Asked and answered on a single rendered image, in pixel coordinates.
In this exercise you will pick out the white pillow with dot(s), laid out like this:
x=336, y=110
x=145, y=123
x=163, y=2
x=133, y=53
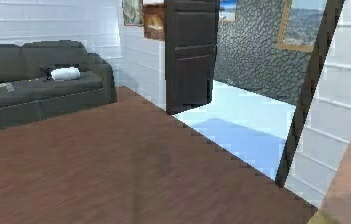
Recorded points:
x=65, y=73

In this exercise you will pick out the dark grey sofa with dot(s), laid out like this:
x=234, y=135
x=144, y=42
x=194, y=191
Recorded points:
x=56, y=90

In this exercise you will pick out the dark brown room door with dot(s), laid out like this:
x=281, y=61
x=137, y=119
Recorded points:
x=191, y=56

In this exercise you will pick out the small black object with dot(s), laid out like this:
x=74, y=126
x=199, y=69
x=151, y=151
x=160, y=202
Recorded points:
x=45, y=72

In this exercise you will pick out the gold framed landscape picture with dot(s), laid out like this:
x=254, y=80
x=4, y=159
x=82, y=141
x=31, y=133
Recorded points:
x=301, y=26

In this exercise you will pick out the brown framed wall picture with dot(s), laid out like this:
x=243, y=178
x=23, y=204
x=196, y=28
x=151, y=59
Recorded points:
x=154, y=22

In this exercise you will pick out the green framed wall picture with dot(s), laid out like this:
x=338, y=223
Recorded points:
x=132, y=12

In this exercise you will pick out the blue beach wall picture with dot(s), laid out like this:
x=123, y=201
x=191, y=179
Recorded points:
x=227, y=10

